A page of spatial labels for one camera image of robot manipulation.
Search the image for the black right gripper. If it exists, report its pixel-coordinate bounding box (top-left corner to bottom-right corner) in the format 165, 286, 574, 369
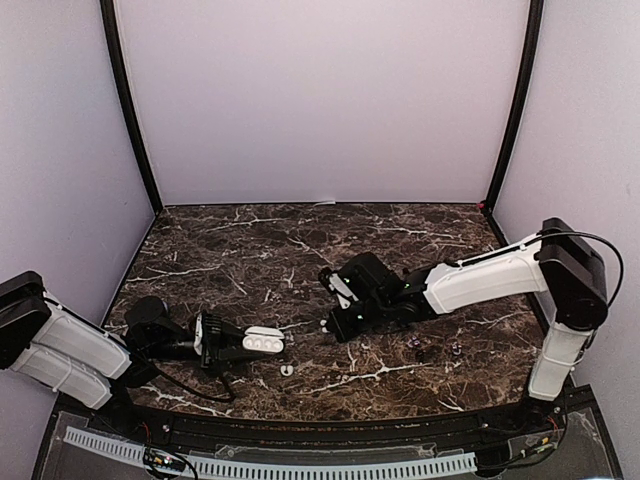
326, 296, 391, 344

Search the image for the black frame post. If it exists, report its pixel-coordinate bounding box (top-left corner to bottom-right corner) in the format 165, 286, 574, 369
99, 0, 163, 215
482, 0, 545, 216

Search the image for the white earbud charging case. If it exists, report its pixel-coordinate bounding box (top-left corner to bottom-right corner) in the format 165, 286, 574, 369
242, 326, 285, 355

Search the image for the left black frame post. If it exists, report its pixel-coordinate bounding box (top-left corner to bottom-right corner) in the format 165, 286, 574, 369
99, 0, 163, 215

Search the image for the white slotted cable duct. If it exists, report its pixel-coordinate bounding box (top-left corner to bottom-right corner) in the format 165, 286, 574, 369
63, 427, 477, 479

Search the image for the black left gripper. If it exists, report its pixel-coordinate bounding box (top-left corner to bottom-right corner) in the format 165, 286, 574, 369
147, 322, 265, 379

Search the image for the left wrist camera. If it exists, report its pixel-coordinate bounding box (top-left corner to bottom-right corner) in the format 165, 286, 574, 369
194, 311, 222, 367

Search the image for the right black frame post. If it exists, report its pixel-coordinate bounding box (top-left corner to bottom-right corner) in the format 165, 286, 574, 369
482, 0, 545, 216

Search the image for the black front table rail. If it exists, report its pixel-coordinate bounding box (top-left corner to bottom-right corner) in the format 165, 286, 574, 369
116, 406, 523, 449

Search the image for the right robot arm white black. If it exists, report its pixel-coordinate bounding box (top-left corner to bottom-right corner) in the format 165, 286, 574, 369
319, 217, 619, 434

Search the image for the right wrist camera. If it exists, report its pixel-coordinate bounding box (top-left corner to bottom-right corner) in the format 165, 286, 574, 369
318, 267, 359, 309

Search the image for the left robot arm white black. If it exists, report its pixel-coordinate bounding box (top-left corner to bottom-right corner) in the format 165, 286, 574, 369
1, 271, 285, 436

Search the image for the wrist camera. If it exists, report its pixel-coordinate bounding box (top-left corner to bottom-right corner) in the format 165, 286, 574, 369
194, 311, 222, 367
318, 267, 359, 309

